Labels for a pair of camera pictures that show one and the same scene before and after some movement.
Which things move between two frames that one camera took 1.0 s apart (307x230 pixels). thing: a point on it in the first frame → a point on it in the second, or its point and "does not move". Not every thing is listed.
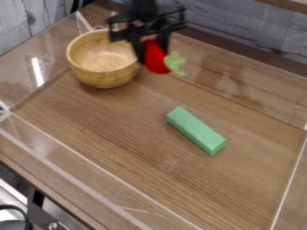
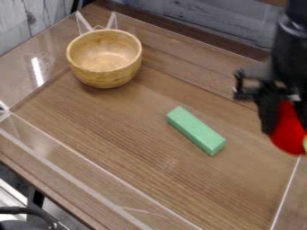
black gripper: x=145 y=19 → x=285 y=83
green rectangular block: x=195 y=130 does not move
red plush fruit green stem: x=159 y=62 → x=289 y=134
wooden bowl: x=102 y=64 does not move
